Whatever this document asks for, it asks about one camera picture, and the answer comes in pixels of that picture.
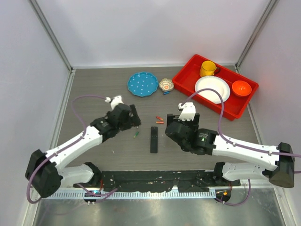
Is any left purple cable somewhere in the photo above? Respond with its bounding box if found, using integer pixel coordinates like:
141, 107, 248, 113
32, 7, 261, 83
26, 94, 119, 204

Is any white paper plate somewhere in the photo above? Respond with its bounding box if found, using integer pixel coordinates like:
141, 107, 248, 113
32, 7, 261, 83
195, 76, 230, 104

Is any red plastic bin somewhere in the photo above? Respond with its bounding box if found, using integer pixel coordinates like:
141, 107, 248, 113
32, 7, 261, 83
173, 54, 259, 121

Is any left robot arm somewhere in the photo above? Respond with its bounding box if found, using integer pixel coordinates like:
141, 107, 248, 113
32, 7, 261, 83
25, 103, 141, 198

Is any purple cable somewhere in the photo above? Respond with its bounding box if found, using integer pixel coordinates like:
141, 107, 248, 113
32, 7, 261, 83
26, 94, 119, 204
180, 88, 301, 206

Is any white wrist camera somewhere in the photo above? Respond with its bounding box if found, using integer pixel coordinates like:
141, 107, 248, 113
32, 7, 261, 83
178, 102, 196, 121
105, 95, 123, 110

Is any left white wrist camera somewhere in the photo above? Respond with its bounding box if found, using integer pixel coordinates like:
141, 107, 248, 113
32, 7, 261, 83
105, 95, 123, 110

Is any blue dotted plate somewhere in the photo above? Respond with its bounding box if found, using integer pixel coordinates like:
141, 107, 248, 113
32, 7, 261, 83
127, 72, 158, 97

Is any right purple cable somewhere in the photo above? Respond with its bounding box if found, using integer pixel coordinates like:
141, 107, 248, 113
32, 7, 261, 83
180, 88, 301, 206

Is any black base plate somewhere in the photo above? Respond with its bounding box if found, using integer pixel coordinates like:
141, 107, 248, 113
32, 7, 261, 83
81, 170, 241, 193

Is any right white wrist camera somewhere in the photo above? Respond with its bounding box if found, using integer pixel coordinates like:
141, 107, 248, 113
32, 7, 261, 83
178, 102, 196, 121

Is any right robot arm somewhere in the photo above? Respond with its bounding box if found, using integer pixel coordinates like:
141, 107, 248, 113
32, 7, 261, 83
165, 114, 295, 188

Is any black remote control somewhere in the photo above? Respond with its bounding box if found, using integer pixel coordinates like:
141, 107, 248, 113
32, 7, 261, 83
150, 127, 158, 153

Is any small floral dish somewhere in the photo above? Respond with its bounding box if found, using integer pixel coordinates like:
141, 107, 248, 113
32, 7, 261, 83
158, 78, 174, 92

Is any yellow mug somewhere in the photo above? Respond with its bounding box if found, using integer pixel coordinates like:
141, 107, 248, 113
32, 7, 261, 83
199, 60, 221, 77

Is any perforated cable tray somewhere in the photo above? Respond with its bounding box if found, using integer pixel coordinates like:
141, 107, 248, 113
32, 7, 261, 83
47, 189, 216, 200

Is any orange bowl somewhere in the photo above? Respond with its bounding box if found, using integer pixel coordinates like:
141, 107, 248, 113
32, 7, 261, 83
232, 81, 252, 97

